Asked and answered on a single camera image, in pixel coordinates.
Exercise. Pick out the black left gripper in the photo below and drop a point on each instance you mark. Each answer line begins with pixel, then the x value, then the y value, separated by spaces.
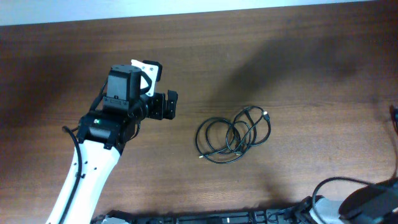
pixel 159 112

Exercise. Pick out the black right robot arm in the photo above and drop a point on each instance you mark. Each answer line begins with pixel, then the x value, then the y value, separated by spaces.
pixel 373 203

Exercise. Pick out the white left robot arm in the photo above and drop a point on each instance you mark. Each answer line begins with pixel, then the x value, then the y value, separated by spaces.
pixel 114 118

